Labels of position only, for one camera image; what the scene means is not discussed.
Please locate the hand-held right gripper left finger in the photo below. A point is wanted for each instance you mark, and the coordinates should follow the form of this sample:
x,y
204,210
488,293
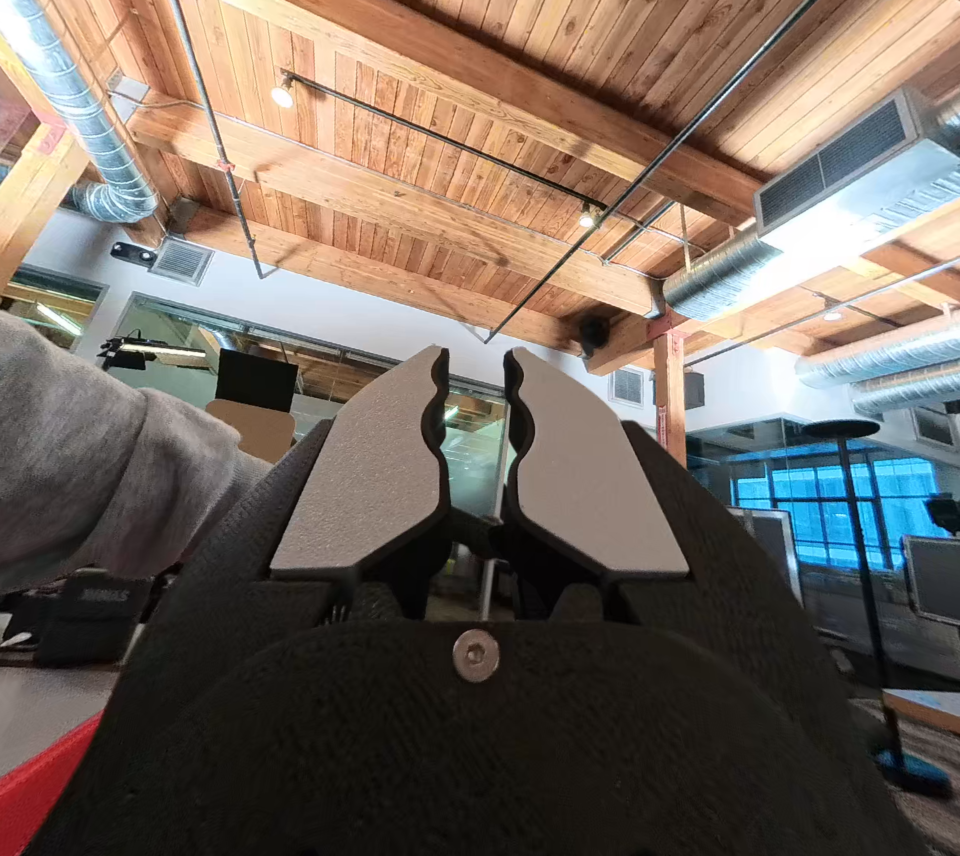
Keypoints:
x,y
360,481

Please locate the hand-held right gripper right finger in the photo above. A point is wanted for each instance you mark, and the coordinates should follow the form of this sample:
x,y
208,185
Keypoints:
x,y
592,489

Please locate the red storage bin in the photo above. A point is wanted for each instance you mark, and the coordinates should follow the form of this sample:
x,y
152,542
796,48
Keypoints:
x,y
37,796

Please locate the person's left forearm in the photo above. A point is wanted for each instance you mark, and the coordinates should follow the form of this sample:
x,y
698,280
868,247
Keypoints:
x,y
97,466

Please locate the wooden sign board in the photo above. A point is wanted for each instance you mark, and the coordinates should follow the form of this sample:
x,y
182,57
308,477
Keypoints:
x,y
251,432

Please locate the black square panel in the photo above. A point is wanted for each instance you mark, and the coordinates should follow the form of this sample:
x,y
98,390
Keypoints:
x,y
256,380

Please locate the black ceiling speaker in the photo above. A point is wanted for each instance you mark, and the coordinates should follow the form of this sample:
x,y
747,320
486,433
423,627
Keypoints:
x,y
594,335

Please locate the black light stand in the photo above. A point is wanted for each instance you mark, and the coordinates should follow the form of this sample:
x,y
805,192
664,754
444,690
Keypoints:
x,y
127,354

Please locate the ceiling spot light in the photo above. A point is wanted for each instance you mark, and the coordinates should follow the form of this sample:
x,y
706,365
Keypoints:
x,y
587,217
282,93

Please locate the metal ceiling rod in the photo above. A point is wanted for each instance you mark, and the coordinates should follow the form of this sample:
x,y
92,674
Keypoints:
x,y
202,84
825,305
712,99

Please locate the black light track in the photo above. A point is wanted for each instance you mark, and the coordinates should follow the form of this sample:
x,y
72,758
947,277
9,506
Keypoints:
x,y
450,140

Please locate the wooden edged table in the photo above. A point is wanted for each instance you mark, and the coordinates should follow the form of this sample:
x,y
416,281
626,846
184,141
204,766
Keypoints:
x,y
922,706

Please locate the large metal vent grille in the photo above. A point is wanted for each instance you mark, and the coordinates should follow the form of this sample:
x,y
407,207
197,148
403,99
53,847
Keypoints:
x,y
840,174

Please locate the blue stand weight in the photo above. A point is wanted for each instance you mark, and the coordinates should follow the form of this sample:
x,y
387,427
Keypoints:
x,y
915,773

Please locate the small wall vent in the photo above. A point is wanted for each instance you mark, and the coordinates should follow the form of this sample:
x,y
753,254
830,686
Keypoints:
x,y
934,426
627,387
180,261

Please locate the black wall speaker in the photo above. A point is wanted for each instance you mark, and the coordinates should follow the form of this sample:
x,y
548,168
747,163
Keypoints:
x,y
694,390

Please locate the silver air duct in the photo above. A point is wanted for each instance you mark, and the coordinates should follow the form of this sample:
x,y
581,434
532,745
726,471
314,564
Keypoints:
x,y
907,395
712,279
885,357
67,91

